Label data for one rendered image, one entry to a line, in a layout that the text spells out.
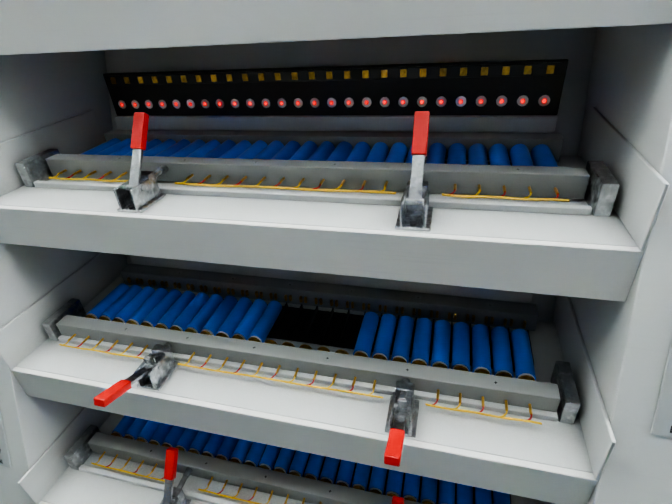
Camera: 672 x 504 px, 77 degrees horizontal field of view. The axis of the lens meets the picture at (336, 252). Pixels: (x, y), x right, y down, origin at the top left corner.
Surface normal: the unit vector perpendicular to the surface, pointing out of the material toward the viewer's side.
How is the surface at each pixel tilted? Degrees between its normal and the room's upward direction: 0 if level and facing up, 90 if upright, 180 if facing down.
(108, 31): 109
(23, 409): 90
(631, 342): 90
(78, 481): 19
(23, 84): 90
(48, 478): 90
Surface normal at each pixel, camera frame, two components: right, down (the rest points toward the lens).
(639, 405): -0.26, 0.23
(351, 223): -0.07, -0.84
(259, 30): -0.25, 0.53
